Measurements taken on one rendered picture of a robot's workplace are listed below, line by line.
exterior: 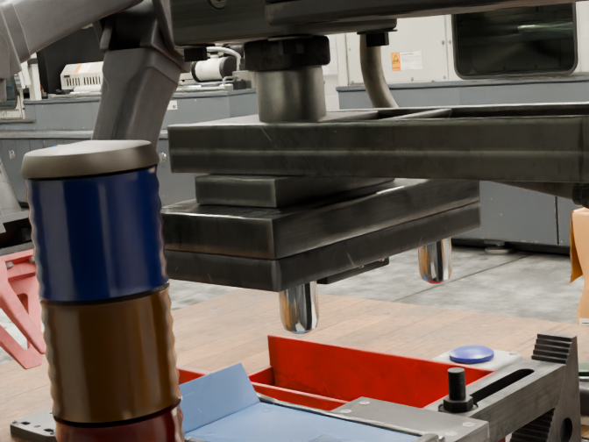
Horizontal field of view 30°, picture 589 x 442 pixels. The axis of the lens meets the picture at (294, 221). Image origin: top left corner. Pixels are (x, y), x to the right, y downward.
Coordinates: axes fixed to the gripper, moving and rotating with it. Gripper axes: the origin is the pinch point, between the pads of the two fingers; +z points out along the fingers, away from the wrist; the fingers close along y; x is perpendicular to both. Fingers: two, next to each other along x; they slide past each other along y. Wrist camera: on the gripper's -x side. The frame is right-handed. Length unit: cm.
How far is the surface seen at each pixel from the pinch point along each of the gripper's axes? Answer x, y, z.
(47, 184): -22, 49, 7
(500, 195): 433, -292, -79
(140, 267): -21, 49, 10
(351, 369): 25.7, 1.9, 10.2
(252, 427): 2.8, 17.3, 12.9
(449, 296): 345, -278, -34
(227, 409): 3.4, 14.7, 11.0
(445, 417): 11.7, 23.9, 17.5
